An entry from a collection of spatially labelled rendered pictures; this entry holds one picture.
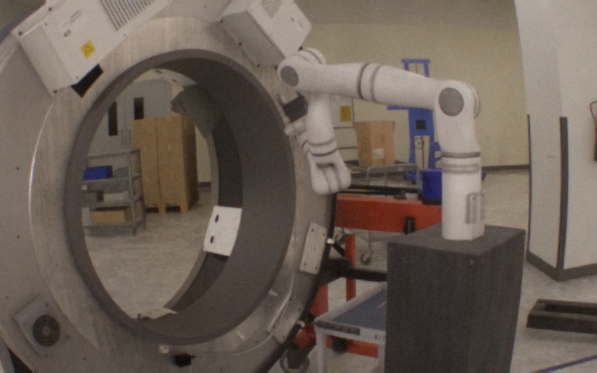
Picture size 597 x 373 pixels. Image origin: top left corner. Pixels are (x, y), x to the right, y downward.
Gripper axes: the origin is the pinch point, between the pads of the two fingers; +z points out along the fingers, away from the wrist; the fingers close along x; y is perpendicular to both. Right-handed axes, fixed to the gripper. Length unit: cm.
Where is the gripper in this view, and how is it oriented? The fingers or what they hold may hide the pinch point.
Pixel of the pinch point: (284, 85)
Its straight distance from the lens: 167.1
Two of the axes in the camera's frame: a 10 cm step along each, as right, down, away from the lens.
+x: 8.4, -5.0, -2.2
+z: -3.3, -7.8, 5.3
